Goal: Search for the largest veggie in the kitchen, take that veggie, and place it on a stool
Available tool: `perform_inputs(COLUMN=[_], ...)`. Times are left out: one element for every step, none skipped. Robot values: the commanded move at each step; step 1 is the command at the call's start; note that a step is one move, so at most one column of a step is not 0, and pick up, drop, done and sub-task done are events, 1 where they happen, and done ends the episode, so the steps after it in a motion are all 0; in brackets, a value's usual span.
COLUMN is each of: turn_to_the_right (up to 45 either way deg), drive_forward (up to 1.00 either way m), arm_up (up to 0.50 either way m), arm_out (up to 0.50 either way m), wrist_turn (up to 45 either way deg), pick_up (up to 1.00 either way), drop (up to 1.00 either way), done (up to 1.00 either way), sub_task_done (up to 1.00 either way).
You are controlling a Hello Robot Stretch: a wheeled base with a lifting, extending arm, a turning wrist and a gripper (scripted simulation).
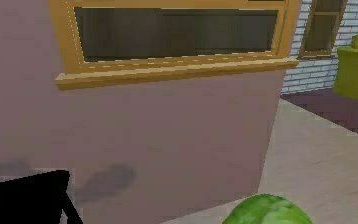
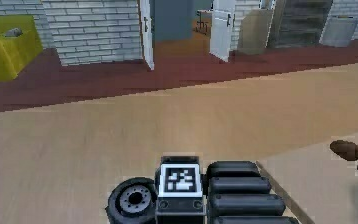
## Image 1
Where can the black stool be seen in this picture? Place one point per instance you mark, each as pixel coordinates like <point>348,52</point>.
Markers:
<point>23,200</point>

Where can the green lettuce head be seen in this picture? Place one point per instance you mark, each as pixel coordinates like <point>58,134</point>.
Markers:
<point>268,211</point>

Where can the narrow wooden framed window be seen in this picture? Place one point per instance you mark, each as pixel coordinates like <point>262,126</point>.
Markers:
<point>322,33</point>

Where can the yellow-green armchair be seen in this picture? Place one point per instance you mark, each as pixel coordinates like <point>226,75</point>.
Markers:
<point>353,73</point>

